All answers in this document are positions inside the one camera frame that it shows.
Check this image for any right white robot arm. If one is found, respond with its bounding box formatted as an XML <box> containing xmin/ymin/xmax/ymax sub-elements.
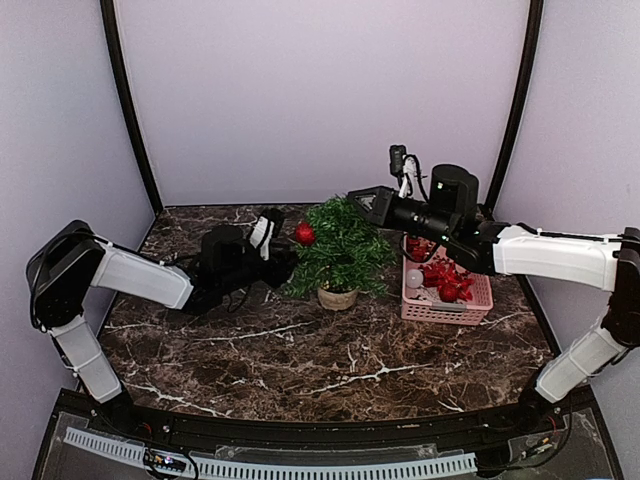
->
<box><xmin>347</xmin><ymin>164</ymin><xmax>639</xmax><ymax>434</ymax></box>

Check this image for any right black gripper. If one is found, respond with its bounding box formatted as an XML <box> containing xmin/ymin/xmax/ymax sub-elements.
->
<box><xmin>347</xmin><ymin>185</ymin><xmax>456</xmax><ymax>247</ymax></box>

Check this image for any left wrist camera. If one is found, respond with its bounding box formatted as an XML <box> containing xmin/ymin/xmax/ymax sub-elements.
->
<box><xmin>249</xmin><ymin>207</ymin><xmax>285</xmax><ymax>261</ymax></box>

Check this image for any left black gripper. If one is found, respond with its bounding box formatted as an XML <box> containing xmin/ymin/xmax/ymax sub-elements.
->
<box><xmin>218</xmin><ymin>240</ymin><xmax>303</xmax><ymax>295</ymax></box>

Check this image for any left black frame pole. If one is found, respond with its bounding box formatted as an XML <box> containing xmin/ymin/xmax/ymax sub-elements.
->
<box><xmin>99</xmin><ymin>0</ymin><xmax>164</xmax><ymax>216</ymax></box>

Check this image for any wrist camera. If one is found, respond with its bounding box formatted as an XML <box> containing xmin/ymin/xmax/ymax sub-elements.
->
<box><xmin>389</xmin><ymin>145</ymin><xmax>421</xmax><ymax>198</ymax></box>
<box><xmin>249</xmin><ymin>207</ymin><xmax>285</xmax><ymax>261</ymax></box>

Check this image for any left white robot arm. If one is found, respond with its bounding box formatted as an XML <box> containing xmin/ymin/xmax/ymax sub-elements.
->
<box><xmin>25</xmin><ymin>217</ymin><xmax>298</xmax><ymax>436</ymax></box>

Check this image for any pink plastic basket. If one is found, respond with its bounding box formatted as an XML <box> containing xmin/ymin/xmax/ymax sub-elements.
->
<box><xmin>400</xmin><ymin>236</ymin><xmax>494</xmax><ymax>326</ymax></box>

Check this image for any red ball ornament cluster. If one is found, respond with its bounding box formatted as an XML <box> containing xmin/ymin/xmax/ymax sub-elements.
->
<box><xmin>403</xmin><ymin>237</ymin><xmax>474</xmax><ymax>303</ymax></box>

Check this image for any white perforated cable duct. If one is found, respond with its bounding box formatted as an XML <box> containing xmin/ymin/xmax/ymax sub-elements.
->
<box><xmin>63</xmin><ymin>427</ymin><xmax>478</xmax><ymax>479</ymax></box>

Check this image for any black frame pole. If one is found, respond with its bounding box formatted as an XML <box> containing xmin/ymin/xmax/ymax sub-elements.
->
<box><xmin>99</xmin><ymin>0</ymin><xmax>164</xmax><ymax>216</ymax></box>
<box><xmin>484</xmin><ymin>0</ymin><xmax>545</xmax><ymax>215</ymax></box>

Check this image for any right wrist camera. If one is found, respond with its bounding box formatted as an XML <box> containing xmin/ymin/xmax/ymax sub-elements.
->
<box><xmin>389</xmin><ymin>145</ymin><xmax>421</xmax><ymax>198</ymax></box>

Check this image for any right black frame pole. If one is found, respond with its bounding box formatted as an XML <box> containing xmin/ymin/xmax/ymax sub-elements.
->
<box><xmin>484</xmin><ymin>0</ymin><xmax>545</xmax><ymax>215</ymax></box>

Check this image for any small green christmas tree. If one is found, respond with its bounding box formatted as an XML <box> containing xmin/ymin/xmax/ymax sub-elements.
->
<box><xmin>285</xmin><ymin>196</ymin><xmax>396</xmax><ymax>298</ymax></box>

